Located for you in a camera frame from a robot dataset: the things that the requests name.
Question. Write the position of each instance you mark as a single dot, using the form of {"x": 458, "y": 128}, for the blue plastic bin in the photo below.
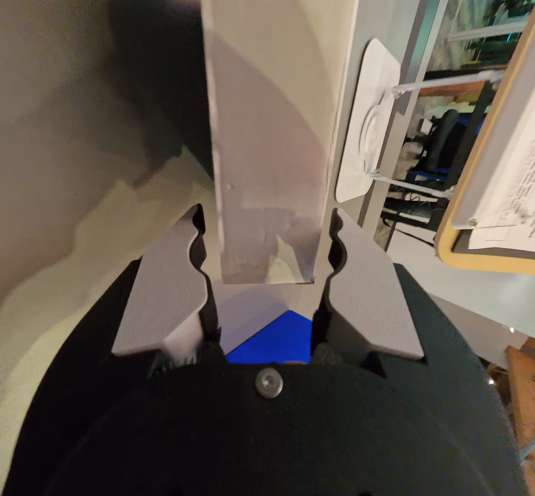
{"x": 271, "y": 341}

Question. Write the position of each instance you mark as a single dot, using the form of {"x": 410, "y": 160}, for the clear acrylic stand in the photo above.
{"x": 376, "y": 136}

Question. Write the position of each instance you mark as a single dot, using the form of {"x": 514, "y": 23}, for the wood-edged display board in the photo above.
{"x": 480, "y": 195}

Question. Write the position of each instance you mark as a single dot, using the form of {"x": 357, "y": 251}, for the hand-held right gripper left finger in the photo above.
{"x": 167, "y": 291}

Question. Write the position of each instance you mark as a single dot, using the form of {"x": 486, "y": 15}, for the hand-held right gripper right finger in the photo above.
{"x": 368, "y": 295}

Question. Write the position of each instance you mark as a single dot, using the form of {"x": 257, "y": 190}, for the white cardboard box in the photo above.
{"x": 271, "y": 128}

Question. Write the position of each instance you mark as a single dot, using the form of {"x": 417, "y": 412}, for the printed paper sheet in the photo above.
{"x": 510, "y": 207}

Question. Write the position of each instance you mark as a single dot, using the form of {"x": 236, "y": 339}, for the black office chair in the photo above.
{"x": 443, "y": 140}

